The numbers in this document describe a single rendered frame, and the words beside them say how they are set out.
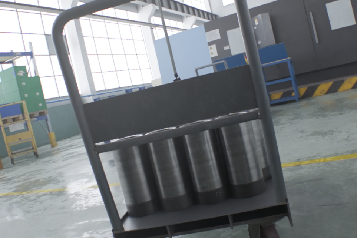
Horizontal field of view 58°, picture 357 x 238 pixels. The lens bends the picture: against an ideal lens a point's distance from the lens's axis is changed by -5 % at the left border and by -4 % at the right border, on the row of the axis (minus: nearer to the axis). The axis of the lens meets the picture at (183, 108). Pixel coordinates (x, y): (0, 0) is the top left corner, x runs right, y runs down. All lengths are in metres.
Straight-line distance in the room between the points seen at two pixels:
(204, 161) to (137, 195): 0.27
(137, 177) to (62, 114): 11.63
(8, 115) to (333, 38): 7.51
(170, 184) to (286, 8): 6.49
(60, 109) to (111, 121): 11.75
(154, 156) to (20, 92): 8.23
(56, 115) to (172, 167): 11.51
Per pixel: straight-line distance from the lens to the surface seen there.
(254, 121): 1.27
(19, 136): 7.66
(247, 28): 0.93
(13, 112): 9.01
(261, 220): 1.14
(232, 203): 1.15
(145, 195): 1.22
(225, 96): 0.96
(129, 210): 1.26
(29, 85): 9.51
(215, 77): 0.95
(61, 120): 12.70
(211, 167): 1.15
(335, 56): 7.23
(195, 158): 1.14
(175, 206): 1.20
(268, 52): 6.17
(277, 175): 1.03
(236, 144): 1.12
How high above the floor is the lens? 0.65
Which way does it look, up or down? 3 degrees down
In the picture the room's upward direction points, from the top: 13 degrees counter-clockwise
